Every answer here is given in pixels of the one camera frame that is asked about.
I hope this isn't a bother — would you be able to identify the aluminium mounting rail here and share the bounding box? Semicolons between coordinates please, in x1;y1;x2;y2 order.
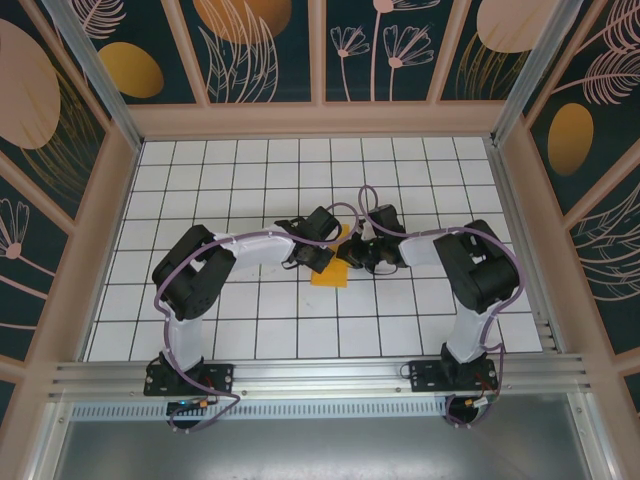
47;353;597;401

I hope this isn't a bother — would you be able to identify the aluminium frame post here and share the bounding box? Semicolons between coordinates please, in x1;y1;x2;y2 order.
42;0;147;151
489;0;584;149

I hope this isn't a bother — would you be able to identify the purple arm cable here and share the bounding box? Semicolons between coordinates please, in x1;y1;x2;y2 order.
152;202;359;434
358;184;526;430

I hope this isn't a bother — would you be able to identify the orange cloth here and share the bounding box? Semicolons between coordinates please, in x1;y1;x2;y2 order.
309;224;351;289

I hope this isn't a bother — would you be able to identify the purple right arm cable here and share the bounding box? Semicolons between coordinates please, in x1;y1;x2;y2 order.
358;184;526;430

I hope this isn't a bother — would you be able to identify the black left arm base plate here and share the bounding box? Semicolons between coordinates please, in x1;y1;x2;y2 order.
143;363;236;397

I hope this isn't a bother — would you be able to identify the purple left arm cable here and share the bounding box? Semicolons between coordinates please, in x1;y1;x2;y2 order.
152;202;359;434

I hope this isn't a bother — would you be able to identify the black controller board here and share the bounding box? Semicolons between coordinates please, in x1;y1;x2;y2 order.
166;397;212;414

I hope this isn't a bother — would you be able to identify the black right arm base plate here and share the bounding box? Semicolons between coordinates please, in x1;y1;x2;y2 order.
408;358;501;394

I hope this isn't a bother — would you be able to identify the yellow cable connector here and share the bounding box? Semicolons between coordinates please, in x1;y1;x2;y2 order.
462;393;502;410

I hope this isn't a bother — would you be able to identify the grey metal panel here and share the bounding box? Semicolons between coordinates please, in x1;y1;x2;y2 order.
49;419;594;480

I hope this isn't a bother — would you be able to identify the slotted metal cable tray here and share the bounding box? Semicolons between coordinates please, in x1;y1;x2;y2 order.
72;402;571;421

